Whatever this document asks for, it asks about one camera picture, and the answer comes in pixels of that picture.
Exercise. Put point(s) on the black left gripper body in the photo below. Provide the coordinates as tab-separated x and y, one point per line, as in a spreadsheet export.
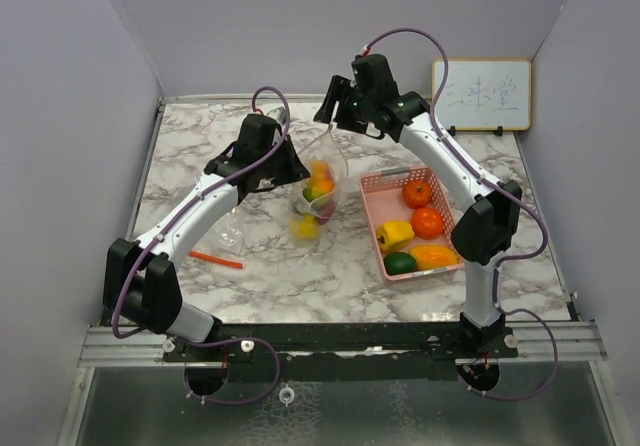
280	166

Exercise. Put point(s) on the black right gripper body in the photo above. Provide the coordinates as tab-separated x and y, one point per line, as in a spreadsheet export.
353	110

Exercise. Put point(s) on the peach toy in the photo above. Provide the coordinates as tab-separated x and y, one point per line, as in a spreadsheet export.
321	170

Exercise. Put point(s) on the clear polka dot zip bag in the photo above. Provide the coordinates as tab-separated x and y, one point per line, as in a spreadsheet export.
313	202

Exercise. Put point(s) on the yellow pear toy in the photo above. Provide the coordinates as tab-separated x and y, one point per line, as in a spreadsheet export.
304	227

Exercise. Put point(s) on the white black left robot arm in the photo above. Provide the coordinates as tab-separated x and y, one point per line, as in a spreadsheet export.
141	283

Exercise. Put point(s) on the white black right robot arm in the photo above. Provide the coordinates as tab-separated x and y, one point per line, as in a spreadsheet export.
490	208

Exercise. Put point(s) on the clear bag with orange zipper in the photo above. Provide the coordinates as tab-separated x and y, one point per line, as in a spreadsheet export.
223	243

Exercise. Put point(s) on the orange mango toy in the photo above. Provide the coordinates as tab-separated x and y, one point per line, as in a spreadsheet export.
323	187

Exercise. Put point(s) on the pink plastic basket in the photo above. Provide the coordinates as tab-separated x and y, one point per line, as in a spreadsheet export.
382	201

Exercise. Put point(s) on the orange pumpkin toy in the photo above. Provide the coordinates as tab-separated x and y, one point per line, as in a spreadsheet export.
417	194

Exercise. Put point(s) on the small whiteboard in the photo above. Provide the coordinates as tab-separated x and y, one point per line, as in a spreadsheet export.
483	94

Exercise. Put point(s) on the yellow bell pepper toy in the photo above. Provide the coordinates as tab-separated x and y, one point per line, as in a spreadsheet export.
393	236

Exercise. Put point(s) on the orange tomato toy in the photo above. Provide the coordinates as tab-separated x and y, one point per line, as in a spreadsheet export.
427	223

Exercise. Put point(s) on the green lime toy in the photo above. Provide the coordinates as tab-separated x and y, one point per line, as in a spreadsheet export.
399	263

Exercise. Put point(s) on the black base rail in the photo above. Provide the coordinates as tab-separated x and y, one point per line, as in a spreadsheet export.
331	352

